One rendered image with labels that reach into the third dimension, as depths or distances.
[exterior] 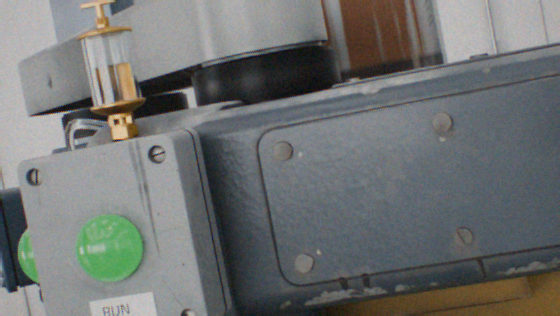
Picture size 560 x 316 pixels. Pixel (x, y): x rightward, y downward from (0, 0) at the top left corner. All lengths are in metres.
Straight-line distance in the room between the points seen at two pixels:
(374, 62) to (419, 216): 0.50
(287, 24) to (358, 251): 0.17
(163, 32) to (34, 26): 5.47
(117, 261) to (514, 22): 5.25
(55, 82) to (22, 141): 5.28
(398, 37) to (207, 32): 0.38
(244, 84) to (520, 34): 5.07
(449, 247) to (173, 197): 0.13
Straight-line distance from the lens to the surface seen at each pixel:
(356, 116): 0.52
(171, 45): 0.70
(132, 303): 0.50
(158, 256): 0.49
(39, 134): 6.17
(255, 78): 0.64
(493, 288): 0.77
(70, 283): 0.51
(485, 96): 0.51
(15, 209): 1.00
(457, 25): 5.69
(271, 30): 0.64
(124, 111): 0.57
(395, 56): 1.01
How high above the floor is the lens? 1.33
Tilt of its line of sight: 3 degrees down
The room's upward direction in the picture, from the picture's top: 11 degrees counter-clockwise
